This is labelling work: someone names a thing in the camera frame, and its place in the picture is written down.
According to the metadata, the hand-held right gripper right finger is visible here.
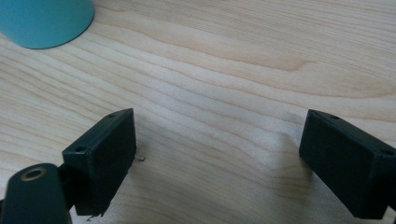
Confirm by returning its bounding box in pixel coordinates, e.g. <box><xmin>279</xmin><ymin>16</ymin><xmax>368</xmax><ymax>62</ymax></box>
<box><xmin>298</xmin><ymin>108</ymin><xmax>396</xmax><ymax>220</ymax></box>

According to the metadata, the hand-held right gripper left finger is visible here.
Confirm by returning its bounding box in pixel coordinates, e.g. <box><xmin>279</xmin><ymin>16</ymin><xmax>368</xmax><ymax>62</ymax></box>
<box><xmin>57</xmin><ymin>107</ymin><xmax>138</xmax><ymax>217</ymax></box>

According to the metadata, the teal cup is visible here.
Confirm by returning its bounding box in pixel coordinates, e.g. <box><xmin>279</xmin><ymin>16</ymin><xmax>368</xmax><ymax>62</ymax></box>
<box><xmin>0</xmin><ymin>0</ymin><xmax>95</xmax><ymax>50</ymax></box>

